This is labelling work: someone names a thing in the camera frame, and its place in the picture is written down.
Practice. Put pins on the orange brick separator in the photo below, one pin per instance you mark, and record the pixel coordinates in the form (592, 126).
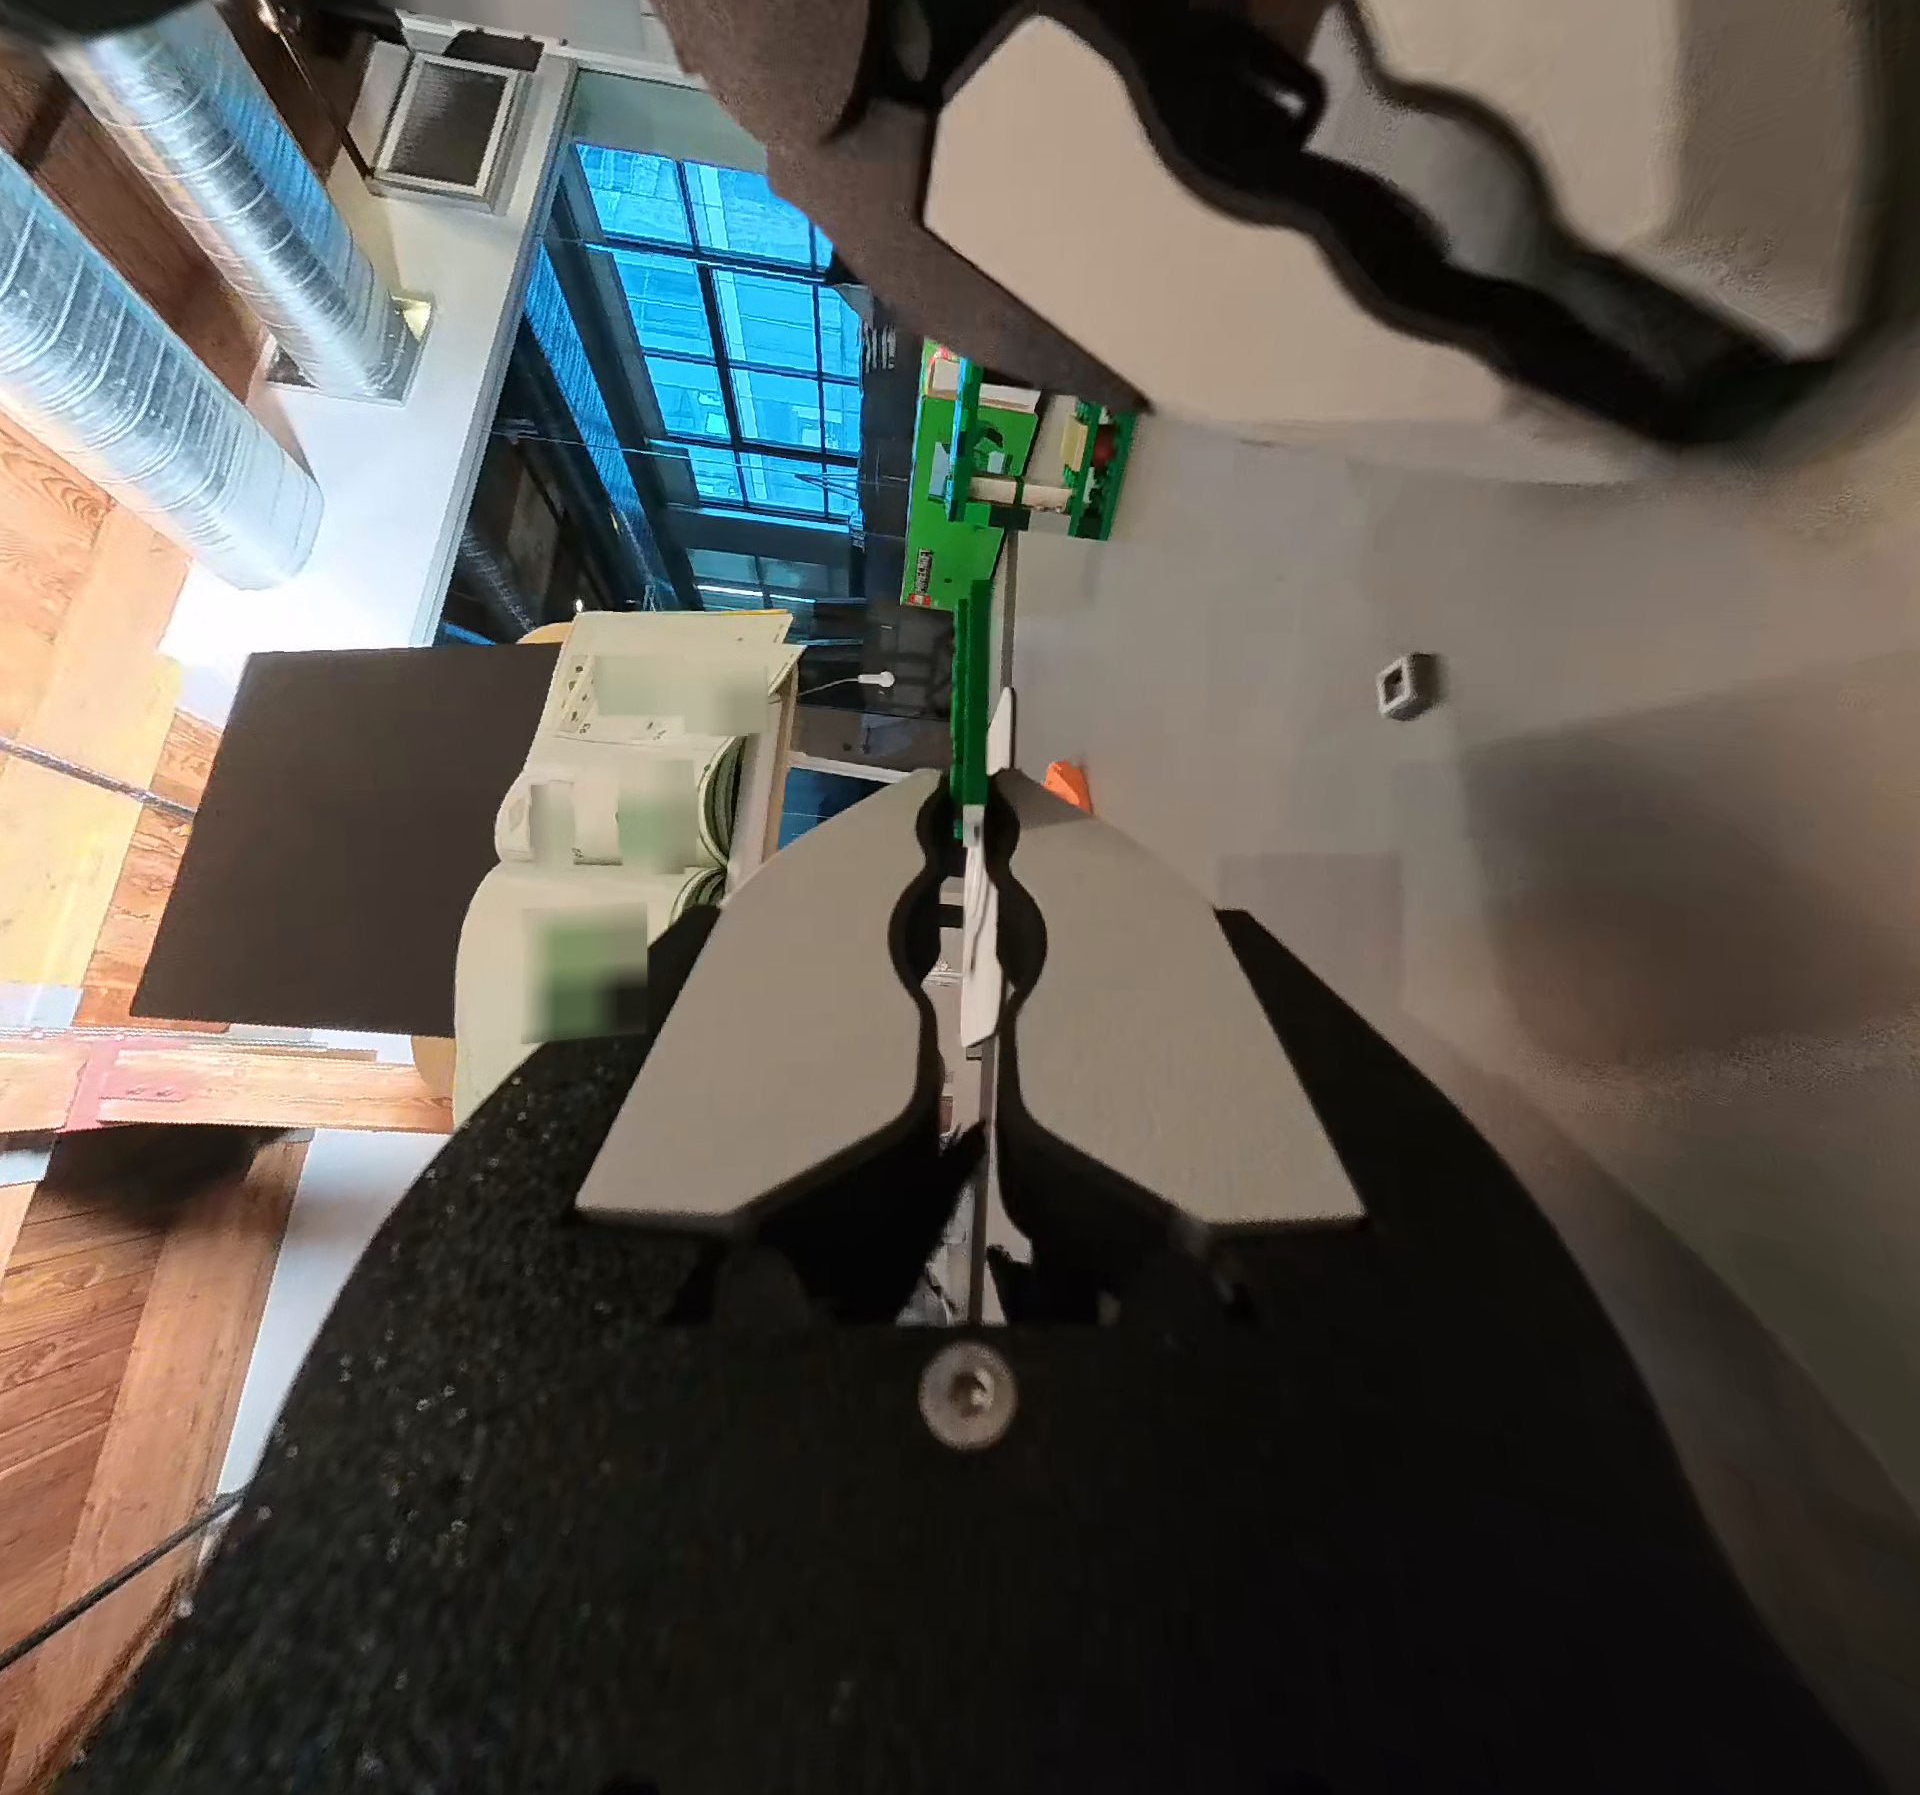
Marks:
(1072, 788)

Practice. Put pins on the lego instruction booklet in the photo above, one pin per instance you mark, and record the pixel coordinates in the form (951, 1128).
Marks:
(486, 971)

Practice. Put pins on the black board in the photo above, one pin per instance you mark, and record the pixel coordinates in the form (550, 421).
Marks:
(329, 837)

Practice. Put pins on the white wall vent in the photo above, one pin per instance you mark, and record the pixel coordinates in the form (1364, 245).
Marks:
(450, 123)

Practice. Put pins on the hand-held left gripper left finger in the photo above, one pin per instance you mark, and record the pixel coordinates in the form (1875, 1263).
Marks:
(765, 1059)

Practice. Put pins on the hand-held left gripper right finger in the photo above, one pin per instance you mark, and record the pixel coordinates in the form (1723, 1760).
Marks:
(1169, 1059)

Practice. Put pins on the green lego box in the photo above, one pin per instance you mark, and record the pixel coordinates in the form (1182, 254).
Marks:
(960, 536)

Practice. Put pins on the silver air duct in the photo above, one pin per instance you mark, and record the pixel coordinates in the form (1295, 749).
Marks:
(255, 203)
(134, 385)

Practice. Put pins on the small grey lego tile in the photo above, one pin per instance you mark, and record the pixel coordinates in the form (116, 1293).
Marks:
(1404, 686)

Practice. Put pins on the green lego base plate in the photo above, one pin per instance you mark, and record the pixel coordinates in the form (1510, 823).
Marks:
(970, 685)

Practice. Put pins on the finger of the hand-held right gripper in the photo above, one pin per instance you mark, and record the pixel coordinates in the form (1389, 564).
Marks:
(1649, 56)
(1139, 282)

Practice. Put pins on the large window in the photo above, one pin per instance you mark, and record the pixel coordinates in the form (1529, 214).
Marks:
(705, 327)

